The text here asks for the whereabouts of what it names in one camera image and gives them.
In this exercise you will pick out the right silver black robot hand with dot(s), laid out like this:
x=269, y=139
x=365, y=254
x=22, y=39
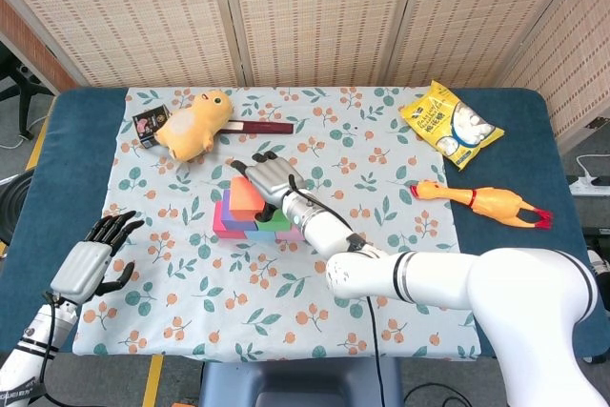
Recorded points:
x=271, y=178

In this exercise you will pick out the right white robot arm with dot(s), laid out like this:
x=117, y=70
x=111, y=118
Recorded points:
x=453, y=292

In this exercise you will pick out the bamboo folding screen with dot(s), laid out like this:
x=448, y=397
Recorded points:
x=310, y=21

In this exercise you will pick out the yellow plush animal toy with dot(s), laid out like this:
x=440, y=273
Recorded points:
x=190, y=128

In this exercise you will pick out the light pink foam cube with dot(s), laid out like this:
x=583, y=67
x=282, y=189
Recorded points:
x=288, y=234

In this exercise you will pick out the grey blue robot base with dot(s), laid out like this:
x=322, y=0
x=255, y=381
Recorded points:
x=300, y=383

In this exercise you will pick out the yellow marshmallow bag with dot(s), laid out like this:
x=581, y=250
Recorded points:
x=438, y=121

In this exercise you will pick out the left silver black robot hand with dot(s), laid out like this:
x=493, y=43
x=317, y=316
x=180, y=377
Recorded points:
x=83, y=266

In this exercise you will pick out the floral print tablecloth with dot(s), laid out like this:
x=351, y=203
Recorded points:
x=190, y=307

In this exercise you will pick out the dark blue table cover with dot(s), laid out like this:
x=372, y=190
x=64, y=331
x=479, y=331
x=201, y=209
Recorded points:
x=71, y=164

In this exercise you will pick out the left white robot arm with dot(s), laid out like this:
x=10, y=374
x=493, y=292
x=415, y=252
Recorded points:
x=33, y=354

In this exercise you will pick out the black office chair base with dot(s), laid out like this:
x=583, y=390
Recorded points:
x=26, y=87

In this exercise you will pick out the purple foam cube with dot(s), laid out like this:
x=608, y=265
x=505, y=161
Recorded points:
x=229, y=218

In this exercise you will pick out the light blue foam cube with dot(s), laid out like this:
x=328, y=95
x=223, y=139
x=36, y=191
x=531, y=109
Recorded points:
x=261, y=235

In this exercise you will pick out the hot pink foam cube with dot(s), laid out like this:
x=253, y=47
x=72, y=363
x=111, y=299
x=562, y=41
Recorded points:
x=221, y=228

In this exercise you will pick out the white power strip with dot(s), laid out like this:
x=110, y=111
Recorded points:
x=588, y=185

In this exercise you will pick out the orange foam cube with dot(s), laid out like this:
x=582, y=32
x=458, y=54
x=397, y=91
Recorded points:
x=243, y=199

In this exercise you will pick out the small black printed box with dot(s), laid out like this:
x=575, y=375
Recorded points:
x=145, y=123

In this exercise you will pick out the long dark red box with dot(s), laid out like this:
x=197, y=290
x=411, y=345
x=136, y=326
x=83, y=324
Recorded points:
x=267, y=127

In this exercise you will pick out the green foam cube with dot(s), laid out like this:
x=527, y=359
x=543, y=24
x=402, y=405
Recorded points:
x=276, y=222

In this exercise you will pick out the black round drum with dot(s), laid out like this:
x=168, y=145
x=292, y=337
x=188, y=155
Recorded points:
x=9, y=207

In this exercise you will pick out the yellow rubber chicken toy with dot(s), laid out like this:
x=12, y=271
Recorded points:
x=491, y=199

